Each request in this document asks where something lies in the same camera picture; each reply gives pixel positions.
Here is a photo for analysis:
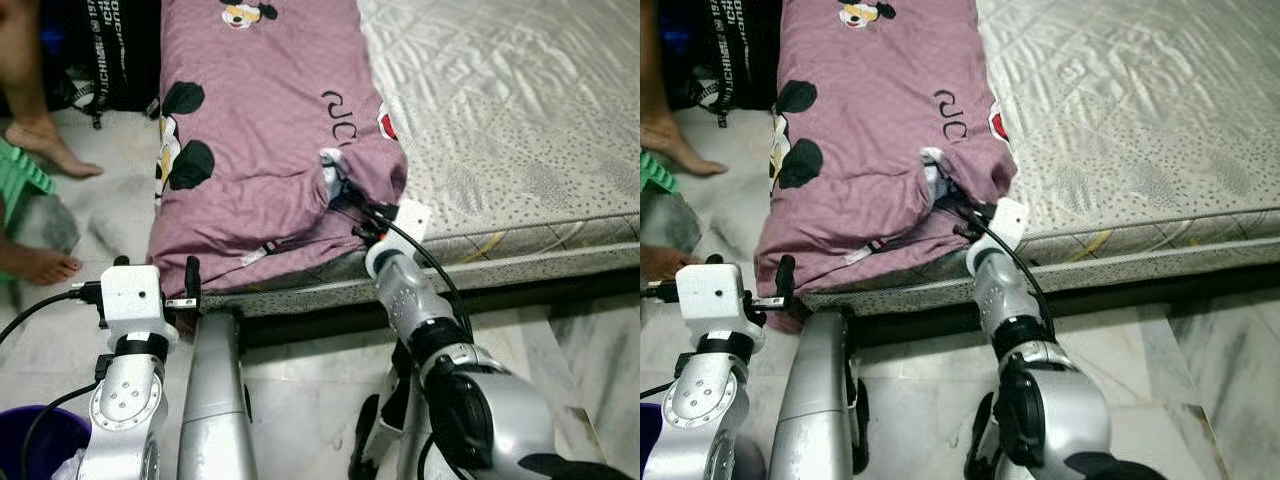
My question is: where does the pink cartoon mouse blanket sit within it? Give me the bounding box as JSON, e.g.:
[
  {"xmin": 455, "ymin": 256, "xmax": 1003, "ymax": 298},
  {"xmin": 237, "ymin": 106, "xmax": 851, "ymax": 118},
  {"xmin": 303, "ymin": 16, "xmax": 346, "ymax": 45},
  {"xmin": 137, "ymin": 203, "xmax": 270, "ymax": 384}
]
[
  {"xmin": 753, "ymin": 0, "xmax": 1019, "ymax": 331},
  {"xmin": 147, "ymin": 0, "xmax": 409, "ymax": 299}
]

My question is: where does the dark bed base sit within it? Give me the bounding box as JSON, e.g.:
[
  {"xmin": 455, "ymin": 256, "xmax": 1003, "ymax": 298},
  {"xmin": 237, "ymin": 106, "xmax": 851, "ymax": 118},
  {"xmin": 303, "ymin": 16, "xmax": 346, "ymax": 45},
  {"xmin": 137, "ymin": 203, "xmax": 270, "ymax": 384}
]
[
  {"xmin": 850, "ymin": 262, "xmax": 1280, "ymax": 326},
  {"xmin": 235, "ymin": 265, "xmax": 641, "ymax": 351}
]

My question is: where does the green plastic stool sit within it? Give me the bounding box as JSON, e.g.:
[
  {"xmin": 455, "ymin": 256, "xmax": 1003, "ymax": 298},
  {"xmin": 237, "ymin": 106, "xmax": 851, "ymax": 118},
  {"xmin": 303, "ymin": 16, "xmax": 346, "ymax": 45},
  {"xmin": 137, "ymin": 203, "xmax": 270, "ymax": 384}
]
[
  {"xmin": 0, "ymin": 137, "xmax": 56, "ymax": 281},
  {"xmin": 640, "ymin": 150, "xmax": 678, "ymax": 196}
]

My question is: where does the person in grey shorts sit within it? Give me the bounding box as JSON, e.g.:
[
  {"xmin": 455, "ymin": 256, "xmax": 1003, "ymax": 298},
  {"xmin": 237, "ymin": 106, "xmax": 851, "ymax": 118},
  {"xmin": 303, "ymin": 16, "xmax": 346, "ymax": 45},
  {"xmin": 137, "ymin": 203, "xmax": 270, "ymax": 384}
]
[
  {"xmin": 0, "ymin": 0, "xmax": 104, "ymax": 286},
  {"xmin": 640, "ymin": 0, "xmax": 729, "ymax": 286}
]

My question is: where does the grey patterned mattress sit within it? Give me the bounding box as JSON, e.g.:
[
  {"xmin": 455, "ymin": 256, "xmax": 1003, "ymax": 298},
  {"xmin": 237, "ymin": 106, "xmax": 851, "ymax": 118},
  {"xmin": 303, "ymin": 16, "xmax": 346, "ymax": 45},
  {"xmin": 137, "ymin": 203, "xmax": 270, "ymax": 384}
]
[
  {"xmin": 800, "ymin": 0, "xmax": 1280, "ymax": 311},
  {"xmin": 200, "ymin": 0, "xmax": 641, "ymax": 316}
]

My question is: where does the purple waste bin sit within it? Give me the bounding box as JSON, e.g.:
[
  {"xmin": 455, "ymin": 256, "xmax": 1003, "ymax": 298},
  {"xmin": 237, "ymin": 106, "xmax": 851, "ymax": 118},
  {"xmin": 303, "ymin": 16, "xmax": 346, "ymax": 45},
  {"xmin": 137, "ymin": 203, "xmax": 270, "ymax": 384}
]
[
  {"xmin": 640, "ymin": 402, "xmax": 669, "ymax": 480},
  {"xmin": 0, "ymin": 404, "xmax": 93, "ymax": 480}
]

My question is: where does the black backpack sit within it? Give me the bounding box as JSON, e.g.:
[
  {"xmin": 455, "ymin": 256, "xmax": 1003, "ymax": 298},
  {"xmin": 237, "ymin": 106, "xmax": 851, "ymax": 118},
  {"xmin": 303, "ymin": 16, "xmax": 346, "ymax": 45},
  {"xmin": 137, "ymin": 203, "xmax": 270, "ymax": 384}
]
[
  {"xmin": 45, "ymin": 0, "xmax": 163, "ymax": 129},
  {"xmin": 680, "ymin": 0, "xmax": 783, "ymax": 129}
]

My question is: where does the silver robot right leg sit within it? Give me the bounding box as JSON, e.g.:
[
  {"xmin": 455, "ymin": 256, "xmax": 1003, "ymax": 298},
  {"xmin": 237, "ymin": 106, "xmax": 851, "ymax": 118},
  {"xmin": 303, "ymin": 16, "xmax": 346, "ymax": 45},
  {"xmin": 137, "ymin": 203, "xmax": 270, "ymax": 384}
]
[
  {"xmin": 965, "ymin": 390, "xmax": 1011, "ymax": 480},
  {"xmin": 348, "ymin": 340, "xmax": 431, "ymax": 480}
]

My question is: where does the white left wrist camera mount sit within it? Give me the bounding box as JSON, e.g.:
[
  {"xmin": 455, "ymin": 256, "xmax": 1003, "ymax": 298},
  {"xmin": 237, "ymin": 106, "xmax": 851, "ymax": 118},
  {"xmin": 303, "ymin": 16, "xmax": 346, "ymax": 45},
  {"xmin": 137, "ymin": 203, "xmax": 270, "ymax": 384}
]
[
  {"xmin": 676, "ymin": 262, "xmax": 749, "ymax": 331},
  {"xmin": 98, "ymin": 264, "xmax": 167, "ymax": 331}
]

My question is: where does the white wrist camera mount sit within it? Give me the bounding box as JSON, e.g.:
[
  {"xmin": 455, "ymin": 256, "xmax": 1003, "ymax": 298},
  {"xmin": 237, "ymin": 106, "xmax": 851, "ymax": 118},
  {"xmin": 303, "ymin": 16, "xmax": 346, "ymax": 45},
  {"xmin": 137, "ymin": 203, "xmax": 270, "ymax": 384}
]
[
  {"xmin": 98, "ymin": 264, "xmax": 167, "ymax": 331},
  {"xmin": 365, "ymin": 198, "xmax": 433, "ymax": 276},
  {"xmin": 965, "ymin": 197, "xmax": 1031, "ymax": 276},
  {"xmin": 676, "ymin": 262, "xmax": 749, "ymax": 331}
]

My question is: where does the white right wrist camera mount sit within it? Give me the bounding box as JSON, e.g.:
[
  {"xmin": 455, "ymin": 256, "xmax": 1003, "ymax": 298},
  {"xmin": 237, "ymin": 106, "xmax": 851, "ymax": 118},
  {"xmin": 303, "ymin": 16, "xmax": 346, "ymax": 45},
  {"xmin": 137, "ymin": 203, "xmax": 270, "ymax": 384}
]
[
  {"xmin": 965, "ymin": 197, "xmax": 1031, "ymax": 276},
  {"xmin": 365, "ymin": 198, "xmax": 433, "ymax": 276}
]

